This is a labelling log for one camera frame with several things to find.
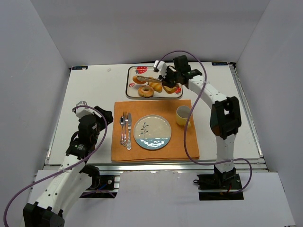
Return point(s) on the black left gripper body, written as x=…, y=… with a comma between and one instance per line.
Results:
x=103, y=116

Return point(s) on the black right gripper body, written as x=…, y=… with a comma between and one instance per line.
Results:
x=166, y=77

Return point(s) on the sugared orange donut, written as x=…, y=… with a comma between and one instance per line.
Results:
x=146, y=91

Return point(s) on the silver metal tongs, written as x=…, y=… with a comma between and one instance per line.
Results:
x=147, y=79

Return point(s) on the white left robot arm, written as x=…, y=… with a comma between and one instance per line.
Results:
x=75, y=175

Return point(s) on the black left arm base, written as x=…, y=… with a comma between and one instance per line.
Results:
x=102, y=186

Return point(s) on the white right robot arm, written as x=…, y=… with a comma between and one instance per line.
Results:
x=225, y=118

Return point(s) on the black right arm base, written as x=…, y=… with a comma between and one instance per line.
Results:
x=219, y=186

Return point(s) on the brown bread slice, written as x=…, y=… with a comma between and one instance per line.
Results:
x=170, y=90

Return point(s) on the striped orange bread roll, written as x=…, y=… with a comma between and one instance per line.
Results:
x=156, y=86

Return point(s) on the silver spoon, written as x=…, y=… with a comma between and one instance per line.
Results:
x=122, y=123

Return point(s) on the silver fork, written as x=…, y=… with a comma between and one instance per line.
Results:
x=125, y=116

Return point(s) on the yellow ceramic mug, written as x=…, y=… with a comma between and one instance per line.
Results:
x=182, y=114

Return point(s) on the silver table knife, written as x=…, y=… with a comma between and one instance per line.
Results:
x=129, y=123

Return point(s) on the smooth oval orange bun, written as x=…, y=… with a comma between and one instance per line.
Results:
x=138, y=81

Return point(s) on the white strawberry print tray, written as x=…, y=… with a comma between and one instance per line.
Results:
x=147, y=71

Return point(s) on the blue and beige plate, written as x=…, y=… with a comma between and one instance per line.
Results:
x=152, y=132

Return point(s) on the orange cloth placemat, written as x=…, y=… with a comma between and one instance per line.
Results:
x=167, y=109

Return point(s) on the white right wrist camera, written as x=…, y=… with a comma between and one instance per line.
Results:
x=161, y=67

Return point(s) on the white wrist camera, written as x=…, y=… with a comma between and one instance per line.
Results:
x=161, y=67
x=82, y=109

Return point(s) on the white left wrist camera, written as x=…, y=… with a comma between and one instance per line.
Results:
x=82, y=109

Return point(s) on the aluminium table frame rail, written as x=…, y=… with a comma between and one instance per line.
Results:
x=260, y=163

